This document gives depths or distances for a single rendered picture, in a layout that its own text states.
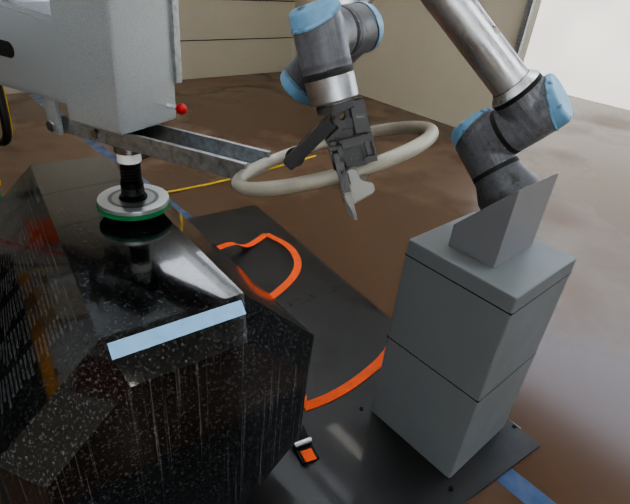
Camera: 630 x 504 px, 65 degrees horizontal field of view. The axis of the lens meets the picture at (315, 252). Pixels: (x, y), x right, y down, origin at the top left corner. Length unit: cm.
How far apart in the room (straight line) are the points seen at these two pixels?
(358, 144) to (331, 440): 139
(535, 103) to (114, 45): 110
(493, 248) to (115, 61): 116
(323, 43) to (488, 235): 90
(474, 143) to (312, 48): 83
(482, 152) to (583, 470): 135
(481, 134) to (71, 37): 115
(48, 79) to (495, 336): 147
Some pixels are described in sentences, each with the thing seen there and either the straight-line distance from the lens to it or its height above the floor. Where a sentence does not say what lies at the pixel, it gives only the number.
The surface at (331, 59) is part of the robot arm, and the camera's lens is 88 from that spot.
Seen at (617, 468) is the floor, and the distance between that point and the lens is 244.
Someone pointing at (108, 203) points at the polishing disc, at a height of 93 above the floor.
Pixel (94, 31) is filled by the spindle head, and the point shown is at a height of 142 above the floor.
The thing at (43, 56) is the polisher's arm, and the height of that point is 133.
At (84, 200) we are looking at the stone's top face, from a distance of 178.
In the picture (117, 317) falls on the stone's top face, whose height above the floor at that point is 87.
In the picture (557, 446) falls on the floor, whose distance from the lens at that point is 238.
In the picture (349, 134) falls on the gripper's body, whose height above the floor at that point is 135.
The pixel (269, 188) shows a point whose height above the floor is 122.
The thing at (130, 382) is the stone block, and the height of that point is 79.
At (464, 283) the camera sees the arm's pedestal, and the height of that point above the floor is 81.
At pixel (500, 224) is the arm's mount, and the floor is 100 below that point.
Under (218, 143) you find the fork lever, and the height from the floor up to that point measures 116.
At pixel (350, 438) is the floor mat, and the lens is 207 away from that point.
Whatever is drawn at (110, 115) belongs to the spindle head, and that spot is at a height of 122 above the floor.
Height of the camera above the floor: 163
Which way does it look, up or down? 31 degrees down
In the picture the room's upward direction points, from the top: 6 degrees clockwise
